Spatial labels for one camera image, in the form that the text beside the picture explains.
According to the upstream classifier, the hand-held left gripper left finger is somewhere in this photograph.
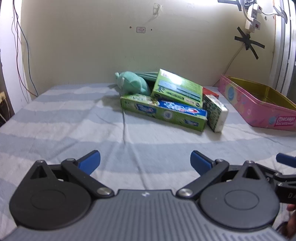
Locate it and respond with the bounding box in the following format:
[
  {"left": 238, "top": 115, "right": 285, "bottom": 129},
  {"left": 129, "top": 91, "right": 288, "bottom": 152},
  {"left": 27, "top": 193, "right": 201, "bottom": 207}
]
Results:
[{"left": 30, "top": 150, "right": 114, "bottom": 199}]

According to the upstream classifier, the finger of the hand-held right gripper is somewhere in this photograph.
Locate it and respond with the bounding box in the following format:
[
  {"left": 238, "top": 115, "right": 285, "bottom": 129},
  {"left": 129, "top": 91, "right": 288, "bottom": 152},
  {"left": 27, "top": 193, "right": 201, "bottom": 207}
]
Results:
[
  {"left": 255, "top": 163, "right": 296, "bottom": 187},
  {"left": 276, "top": 153, "right": 296, "bottom": 169}
]

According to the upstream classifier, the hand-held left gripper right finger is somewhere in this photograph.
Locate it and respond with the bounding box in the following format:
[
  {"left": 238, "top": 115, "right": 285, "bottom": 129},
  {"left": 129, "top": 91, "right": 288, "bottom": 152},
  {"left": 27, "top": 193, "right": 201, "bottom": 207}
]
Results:
[{"left": 176, "top": 151, "right": 265, "bottom": 199}]

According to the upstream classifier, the green patterned tissue packet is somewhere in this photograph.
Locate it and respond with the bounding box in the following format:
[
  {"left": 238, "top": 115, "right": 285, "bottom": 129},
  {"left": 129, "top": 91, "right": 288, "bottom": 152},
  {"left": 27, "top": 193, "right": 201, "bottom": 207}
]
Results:
[{"left": 202, "top": 94, "right": 229, "bottom": 133}]

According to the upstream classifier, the pink biscuit tin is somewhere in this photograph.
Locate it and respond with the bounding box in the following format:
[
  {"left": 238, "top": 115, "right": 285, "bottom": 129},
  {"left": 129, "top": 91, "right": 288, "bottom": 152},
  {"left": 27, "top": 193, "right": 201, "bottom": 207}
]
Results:
[{"left": 218, "top": 74, "right": 296, "bottom": 132}]

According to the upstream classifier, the green toothpaste box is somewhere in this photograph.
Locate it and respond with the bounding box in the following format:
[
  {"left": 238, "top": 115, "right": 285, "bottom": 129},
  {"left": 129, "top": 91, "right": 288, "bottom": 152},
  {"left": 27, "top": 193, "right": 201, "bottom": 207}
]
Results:
[{"left": 120, "top": 94, "right": 208, "bottom": 132}]

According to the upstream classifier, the red cigarette box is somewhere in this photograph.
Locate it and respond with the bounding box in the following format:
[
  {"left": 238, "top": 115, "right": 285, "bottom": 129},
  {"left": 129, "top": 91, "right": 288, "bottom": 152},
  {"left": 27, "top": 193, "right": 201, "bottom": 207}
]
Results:
[{"left": 202, "top": 88, "right": 219, "bottom": 99}]

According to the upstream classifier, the green wipes packet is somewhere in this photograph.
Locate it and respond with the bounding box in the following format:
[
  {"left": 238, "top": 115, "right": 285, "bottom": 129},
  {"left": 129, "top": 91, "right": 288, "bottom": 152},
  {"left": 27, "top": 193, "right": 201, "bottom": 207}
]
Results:
[{"left": 151, "top": 69, "right": 203, "bottom": 108}]

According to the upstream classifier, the person's right hand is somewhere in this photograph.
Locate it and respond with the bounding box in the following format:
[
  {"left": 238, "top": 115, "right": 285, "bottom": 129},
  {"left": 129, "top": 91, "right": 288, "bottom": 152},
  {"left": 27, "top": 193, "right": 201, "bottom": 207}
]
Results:
[{"left": 276, "top": 204, "right": 296, "bottom": 233}]

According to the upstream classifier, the striped blue bedsheet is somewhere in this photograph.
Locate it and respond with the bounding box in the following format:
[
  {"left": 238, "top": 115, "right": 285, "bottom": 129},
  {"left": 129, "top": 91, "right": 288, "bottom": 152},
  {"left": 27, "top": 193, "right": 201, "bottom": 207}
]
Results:
[{"left": 0, "top": 82, "right": 296, "bottom": 241}]

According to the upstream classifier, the teal plush bear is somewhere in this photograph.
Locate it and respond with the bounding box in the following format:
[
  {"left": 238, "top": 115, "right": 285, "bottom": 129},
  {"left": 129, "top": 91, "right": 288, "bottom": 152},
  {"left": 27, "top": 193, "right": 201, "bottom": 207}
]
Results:
[{"left": 115, "top": 71, "right": 151, "bottom": 96}]

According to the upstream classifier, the green zipper pouch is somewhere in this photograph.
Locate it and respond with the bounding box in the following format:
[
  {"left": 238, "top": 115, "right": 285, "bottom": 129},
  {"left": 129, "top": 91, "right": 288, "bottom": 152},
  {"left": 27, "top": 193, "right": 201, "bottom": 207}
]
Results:
[{"left": 134, "top": 71, "right": 160, "bottom": 83}]

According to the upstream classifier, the black tape cross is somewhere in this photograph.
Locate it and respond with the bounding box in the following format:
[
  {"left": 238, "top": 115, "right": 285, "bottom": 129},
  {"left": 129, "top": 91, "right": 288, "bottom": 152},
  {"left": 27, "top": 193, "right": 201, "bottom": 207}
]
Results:
[{"left": 234, "top": 27, "right": 265, "bottom": 60}]

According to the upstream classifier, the white power strip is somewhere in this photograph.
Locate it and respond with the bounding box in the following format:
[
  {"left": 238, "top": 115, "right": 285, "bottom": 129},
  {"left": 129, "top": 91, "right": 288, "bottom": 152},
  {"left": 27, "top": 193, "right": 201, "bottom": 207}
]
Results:
[
  {"left": 245, "top": 19, "right": 262, "bottom": 33},
  {"left": 248, "top": 2, "right": 263, "bottom": 20}
]

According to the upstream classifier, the white door frame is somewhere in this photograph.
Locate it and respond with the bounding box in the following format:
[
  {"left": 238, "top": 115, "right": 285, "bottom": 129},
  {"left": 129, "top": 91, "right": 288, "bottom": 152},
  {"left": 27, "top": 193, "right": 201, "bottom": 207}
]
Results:
[{"left": 269, "top": 0, "right": 296, "bottom": 102}]

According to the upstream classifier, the bundle of white cables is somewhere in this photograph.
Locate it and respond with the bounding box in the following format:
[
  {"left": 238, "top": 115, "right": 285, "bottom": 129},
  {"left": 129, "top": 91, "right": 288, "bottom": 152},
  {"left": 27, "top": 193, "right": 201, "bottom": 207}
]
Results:
[{"left": 0, "top": 91, "right": 10, "bottom": 126}]

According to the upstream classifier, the white wall cable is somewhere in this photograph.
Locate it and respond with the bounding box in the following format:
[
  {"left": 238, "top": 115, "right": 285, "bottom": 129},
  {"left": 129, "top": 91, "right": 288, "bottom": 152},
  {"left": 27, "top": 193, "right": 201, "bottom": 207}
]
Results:
[{"left": 212, "top": 44, "right": 247, "bottom": 87}]

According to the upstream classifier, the red wire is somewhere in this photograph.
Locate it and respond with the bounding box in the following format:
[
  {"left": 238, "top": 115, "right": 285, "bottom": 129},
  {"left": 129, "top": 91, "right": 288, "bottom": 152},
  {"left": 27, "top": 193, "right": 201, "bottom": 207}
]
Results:
[{"left": 11, "top": 13, "right": 31, "bottom": 102}]

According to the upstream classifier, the blue wire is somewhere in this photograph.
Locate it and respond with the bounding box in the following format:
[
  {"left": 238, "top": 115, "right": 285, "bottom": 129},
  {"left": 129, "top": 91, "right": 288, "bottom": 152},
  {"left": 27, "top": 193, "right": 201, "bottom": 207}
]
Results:
[{"left": 13, "top": 0, "right": 39, "bottom": 97}]

